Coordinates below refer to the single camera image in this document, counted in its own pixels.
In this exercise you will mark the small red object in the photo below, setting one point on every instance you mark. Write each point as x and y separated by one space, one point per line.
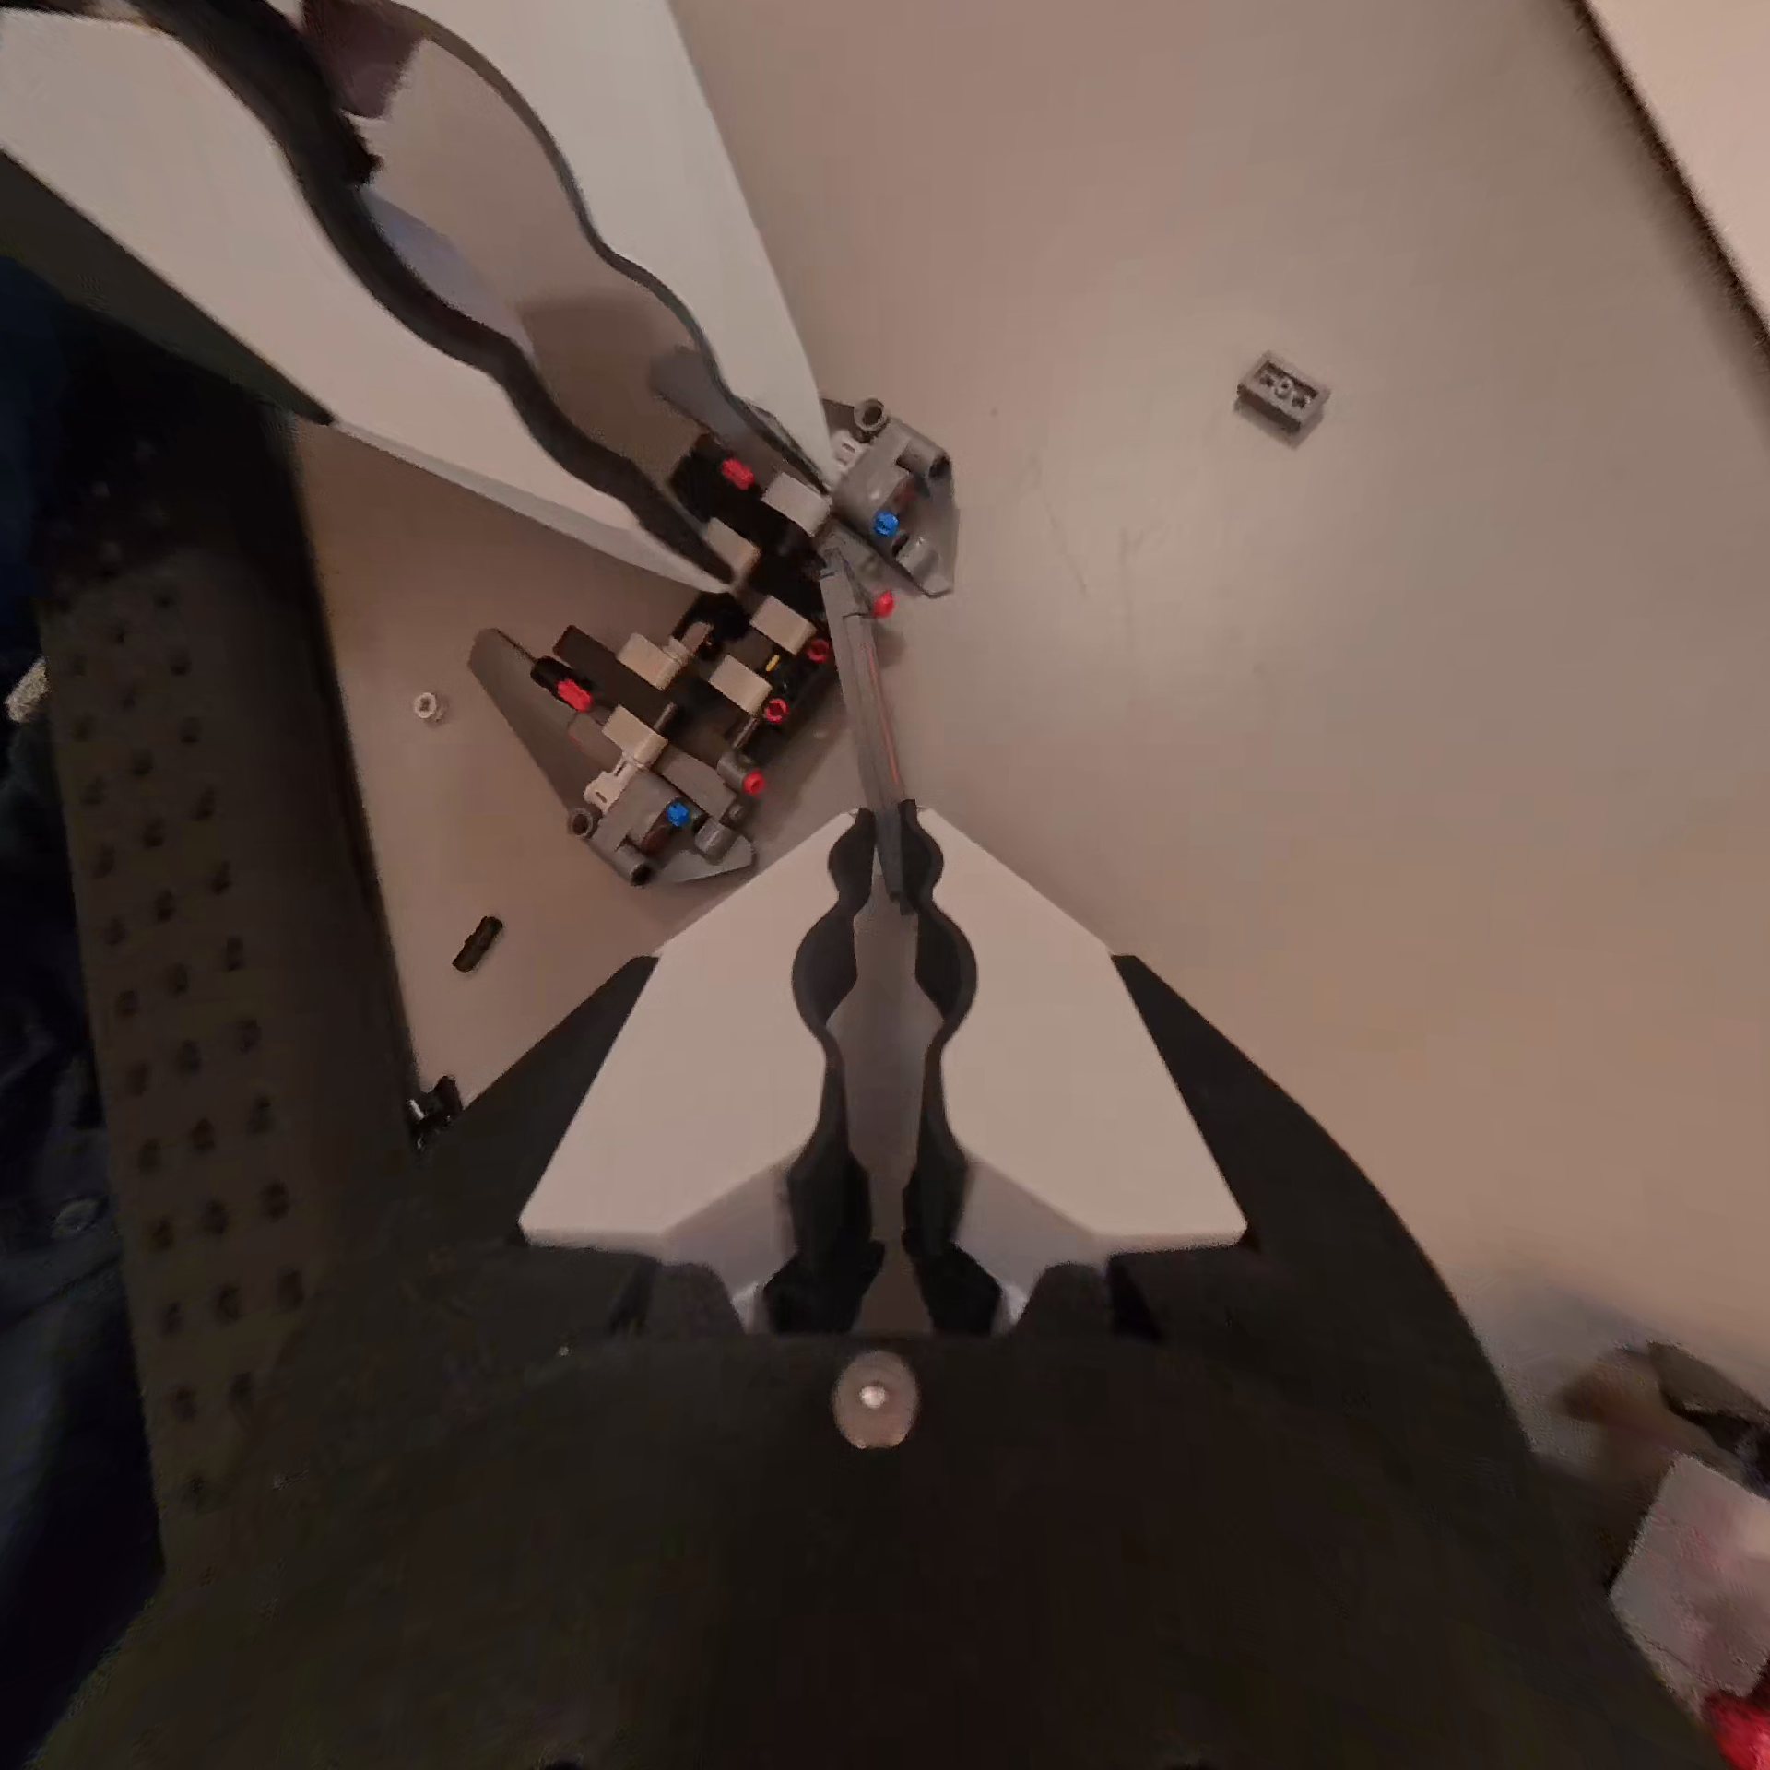
1743 1736

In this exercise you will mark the black perforated panel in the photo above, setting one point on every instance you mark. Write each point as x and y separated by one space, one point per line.
208 968

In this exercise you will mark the long dark grey lego piece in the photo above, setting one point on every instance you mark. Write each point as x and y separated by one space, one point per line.
871 719

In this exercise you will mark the white box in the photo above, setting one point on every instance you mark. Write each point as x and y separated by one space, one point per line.
1693 1577

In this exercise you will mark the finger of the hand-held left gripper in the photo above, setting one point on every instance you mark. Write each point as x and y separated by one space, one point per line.
208 250
691 181

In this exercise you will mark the small grey lego plate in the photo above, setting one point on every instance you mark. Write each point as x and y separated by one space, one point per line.
1282 395

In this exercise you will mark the small black lego pin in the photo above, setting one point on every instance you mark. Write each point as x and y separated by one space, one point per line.
477 944

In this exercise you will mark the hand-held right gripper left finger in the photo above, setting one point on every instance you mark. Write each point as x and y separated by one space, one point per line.
677 1107

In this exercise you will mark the grey lego spaceship model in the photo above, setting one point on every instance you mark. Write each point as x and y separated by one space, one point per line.
649 664

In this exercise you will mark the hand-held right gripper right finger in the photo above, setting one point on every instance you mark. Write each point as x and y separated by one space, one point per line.
1078 1107

